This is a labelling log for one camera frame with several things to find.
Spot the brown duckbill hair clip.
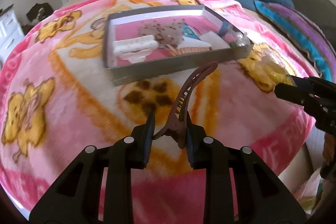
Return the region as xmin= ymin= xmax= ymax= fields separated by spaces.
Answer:
xmin=153 ymin=62 xmax=218 ymax=149

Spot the white comb hair clip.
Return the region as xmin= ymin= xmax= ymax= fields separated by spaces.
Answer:
xmin=113 ymin=35 xmax=159 ymax=64

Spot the tan spiral hair clip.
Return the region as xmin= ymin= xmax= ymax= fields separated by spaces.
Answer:
xmin=166 ymin=45 xmax=212 ymax=56

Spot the dotted sheer bow hairpiece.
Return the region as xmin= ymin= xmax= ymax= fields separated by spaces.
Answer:
xmin=138 ymin=19 xmax=185 ymax=48

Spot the person's right hand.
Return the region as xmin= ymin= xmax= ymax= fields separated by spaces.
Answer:
xmin=322 ymin=133 xmax=335 ymax=165

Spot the striped blue purple pillow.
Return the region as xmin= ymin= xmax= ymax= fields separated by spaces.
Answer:
xmin=255 ymin=1 xmax=335 ymax=82

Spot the pink cartoon bear blanket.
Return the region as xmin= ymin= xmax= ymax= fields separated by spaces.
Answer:
xmin=1 ymin=0 xmax=317 ymax=211

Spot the white rectangular packet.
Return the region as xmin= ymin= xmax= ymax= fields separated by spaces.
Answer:
xmin=183 ymin=31 xmax=232 ymax=50

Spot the grey shallow box tray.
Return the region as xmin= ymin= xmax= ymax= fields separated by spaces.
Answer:
xmin=102 ymin=5 xmax=253 ymax=85

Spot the dark bag on floor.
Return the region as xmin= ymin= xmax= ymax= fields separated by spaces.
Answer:
xmin=26 ymin=2 xmax=54 ymax=22

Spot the white drawer dresser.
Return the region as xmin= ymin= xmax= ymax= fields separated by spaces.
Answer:
xmin=0 ymin=5 xmax=25 ymax=64

